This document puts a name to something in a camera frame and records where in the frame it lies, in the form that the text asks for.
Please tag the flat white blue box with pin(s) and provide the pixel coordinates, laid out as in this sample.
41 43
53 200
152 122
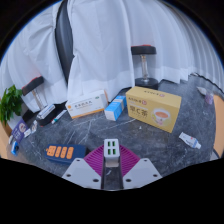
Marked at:
46 111

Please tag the small white orange packet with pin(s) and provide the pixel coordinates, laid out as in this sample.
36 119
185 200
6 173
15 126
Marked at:
34 126

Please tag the white tube teal cap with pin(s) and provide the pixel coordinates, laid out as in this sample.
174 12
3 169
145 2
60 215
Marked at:
59 116

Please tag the small blue white box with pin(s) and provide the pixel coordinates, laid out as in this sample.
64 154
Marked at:
115 108

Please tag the small white tube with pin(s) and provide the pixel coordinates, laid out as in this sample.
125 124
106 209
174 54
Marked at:
189 140

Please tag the yellow tea box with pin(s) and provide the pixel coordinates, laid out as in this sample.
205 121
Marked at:
153 108

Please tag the small purple cup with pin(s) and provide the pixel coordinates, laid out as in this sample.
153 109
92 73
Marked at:
209 98

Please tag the long white medicine box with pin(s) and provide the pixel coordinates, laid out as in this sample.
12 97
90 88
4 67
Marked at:
87 105

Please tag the white charger block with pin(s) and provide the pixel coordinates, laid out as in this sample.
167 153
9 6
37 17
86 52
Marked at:
111 151

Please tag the blue power strip orange sockets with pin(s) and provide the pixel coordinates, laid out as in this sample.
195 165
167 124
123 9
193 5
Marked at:
78 152

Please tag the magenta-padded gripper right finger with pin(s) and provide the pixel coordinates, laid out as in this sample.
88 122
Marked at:
143 173

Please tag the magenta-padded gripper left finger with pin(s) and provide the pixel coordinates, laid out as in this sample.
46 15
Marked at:
81 173

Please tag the purple box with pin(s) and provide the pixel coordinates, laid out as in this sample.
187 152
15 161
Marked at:
19 131

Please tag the green potted plant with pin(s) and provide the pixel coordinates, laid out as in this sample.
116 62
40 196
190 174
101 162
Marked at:
10 103

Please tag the white curtain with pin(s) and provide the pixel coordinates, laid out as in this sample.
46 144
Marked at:
33 50
116 36

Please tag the black red bar stool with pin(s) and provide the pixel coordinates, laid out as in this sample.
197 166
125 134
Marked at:
143 50
32 85

